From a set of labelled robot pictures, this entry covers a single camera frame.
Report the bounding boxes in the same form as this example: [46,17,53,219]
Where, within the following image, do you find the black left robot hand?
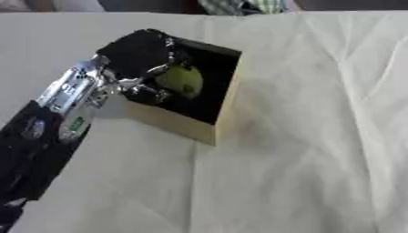
[96,28,179,106]

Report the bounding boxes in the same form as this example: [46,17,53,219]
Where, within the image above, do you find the yellow-green round toy fruit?
[154,64,206,100]

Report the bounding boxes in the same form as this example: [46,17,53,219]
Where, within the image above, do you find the tan cardboard box black inside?
[124,36,248,147]

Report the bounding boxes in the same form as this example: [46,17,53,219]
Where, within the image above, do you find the green white checked cloth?
[198,0,291,16]

